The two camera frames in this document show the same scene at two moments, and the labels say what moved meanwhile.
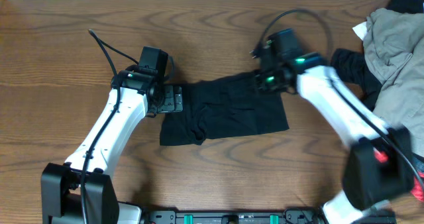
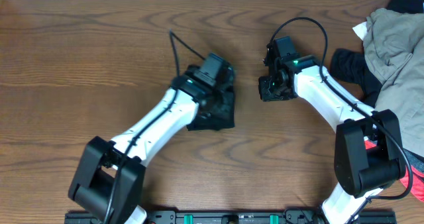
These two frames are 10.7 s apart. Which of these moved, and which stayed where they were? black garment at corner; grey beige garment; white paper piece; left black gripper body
Moved: left black gripper body
Stayed: white paper piece; black garment at corner; grey beige garment
